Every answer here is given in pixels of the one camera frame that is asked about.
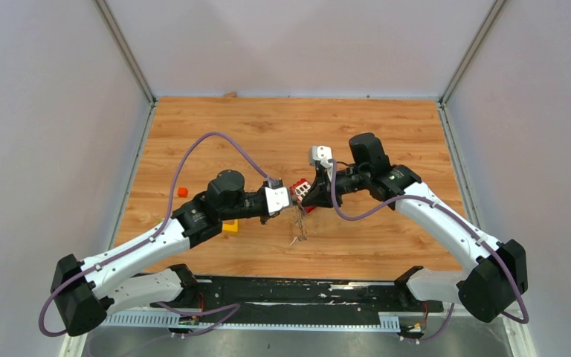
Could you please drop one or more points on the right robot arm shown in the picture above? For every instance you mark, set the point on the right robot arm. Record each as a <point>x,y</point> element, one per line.
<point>493,275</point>

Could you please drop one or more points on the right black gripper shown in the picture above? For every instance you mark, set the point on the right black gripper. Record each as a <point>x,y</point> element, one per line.
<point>320,194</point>

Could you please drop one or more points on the red window toy block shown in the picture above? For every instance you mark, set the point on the red window toy block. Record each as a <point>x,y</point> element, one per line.
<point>298,191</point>

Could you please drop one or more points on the yellow triangular toy block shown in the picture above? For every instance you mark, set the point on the yellow triangular toy block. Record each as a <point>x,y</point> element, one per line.
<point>231,226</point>

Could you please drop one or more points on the grey metal keyring disc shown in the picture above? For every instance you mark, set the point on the grey metal keyring disc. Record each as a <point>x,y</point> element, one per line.
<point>299,216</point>

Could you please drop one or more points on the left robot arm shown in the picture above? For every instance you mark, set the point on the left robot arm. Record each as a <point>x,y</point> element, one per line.
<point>86,291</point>

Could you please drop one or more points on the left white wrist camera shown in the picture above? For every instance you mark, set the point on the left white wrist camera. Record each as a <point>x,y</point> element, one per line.
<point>275,195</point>

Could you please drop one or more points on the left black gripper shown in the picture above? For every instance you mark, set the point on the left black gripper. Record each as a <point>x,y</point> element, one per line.
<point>265,219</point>

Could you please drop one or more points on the white slotted cable duct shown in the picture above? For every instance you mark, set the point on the white slotted cable duct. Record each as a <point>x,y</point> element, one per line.
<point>159,319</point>

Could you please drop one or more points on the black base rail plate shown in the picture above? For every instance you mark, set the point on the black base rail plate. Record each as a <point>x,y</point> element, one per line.
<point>272,300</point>

